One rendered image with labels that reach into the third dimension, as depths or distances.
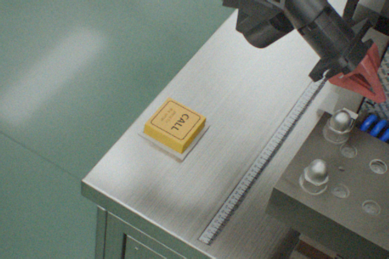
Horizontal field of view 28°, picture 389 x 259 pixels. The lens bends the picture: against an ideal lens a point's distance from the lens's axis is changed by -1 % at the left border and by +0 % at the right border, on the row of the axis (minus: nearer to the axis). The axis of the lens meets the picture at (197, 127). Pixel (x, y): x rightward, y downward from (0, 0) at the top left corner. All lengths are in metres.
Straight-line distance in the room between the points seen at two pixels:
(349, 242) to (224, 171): 0.25
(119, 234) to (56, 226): 0.98
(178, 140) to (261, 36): 0.20
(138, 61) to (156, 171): 1.42
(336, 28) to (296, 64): 0.30
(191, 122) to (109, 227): 0.20
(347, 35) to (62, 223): 1.27
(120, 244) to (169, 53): 1.45
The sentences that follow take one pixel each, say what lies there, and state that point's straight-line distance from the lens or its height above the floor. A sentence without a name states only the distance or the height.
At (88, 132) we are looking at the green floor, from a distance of 2.33.
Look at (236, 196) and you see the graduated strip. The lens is 1.13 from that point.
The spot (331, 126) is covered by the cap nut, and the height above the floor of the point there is 1.05.
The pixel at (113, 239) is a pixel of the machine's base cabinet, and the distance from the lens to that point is 1.20.
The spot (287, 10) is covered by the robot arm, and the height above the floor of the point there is 1.15.
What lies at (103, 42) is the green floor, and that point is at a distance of 2.59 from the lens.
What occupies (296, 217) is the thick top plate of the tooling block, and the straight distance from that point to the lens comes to 1.02.
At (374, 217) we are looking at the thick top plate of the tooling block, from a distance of 1.01.
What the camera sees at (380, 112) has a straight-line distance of 1.11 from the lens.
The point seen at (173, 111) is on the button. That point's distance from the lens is 1.18.
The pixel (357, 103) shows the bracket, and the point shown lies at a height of 0.95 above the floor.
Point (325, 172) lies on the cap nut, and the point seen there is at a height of 1.07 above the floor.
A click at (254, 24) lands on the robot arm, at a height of 1.10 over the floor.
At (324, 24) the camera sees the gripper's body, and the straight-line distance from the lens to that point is 1.03.
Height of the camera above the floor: 1.82
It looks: 50 degrees down
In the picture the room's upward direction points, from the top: 12 degrees clockwise
